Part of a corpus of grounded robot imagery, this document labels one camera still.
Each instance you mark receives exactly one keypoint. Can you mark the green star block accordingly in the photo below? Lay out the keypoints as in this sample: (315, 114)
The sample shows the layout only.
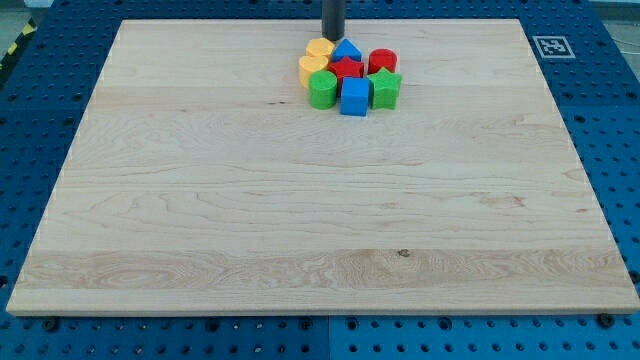
(385, 88)

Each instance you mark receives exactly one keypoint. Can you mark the red star block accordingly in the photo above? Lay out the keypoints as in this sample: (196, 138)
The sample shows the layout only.
(346, 67)

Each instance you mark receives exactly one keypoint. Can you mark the blue cube block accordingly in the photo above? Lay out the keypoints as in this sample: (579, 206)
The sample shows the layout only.
(354, 97)

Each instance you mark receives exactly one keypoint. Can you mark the green cylinder block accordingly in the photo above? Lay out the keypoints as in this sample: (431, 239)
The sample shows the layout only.
(322, 90)

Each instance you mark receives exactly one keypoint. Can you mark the yellow heart block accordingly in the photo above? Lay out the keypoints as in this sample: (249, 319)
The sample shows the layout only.
(308, 65)

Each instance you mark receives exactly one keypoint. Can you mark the light wooden board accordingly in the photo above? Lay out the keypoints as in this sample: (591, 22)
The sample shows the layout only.
(200, 182)

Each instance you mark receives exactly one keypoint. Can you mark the yellow hexagon block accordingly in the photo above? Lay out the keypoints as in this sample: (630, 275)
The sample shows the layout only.
(320, 47)

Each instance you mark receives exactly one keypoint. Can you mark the blue triangle block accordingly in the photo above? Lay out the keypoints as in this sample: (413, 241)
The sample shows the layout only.
(346, 49)

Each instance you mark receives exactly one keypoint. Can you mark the red cylinder block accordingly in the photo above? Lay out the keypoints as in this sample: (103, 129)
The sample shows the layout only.
(382, 58)

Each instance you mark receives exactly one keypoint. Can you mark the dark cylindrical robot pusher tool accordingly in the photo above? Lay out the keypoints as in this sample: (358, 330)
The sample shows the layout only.
(333, 15)

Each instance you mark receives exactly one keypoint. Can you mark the white fiducial marker tag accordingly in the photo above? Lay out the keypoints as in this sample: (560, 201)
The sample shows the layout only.
(553, 47)

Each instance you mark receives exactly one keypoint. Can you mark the black bolt front left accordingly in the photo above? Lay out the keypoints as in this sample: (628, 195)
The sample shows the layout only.
(50, 324)

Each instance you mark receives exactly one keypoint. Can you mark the black bolt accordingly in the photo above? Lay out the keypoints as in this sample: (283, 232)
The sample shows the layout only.
(50, 324)
(605, 320)

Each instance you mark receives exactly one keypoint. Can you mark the black bolt front right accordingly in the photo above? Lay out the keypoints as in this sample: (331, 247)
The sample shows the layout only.
(605, 320)

